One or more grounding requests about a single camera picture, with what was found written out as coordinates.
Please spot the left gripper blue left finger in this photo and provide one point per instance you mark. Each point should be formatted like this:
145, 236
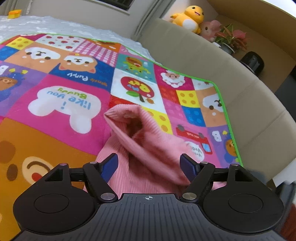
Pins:
108, 166

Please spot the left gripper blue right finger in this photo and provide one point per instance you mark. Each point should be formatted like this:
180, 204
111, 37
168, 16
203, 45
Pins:
189, 167

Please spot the pink ribbed knit sweater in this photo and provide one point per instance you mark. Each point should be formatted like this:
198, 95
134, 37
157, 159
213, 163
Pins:
148, 158

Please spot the beige upholstered headboard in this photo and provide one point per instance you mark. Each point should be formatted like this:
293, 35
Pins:
263, 129

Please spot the colourful cartoon patchwork blanket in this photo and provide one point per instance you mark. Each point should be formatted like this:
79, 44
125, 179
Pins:
54, 87

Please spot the black round speaker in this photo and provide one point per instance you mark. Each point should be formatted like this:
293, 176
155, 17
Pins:
253, 62

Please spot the potted plant with red leaves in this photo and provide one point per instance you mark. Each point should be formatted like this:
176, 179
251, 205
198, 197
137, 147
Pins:
231, 40

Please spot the pink plush toy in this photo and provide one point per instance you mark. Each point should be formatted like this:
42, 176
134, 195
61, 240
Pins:
209, 30

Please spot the yellow duck plush toy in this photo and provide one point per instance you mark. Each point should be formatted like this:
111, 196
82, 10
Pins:
190, 19

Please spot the dark window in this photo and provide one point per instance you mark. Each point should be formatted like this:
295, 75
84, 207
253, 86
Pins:
122, 4

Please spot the white quilted bed sheet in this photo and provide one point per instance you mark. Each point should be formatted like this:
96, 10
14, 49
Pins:
49, 25

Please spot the small yellow toy block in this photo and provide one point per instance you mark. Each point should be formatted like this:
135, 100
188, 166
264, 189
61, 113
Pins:
14, 14

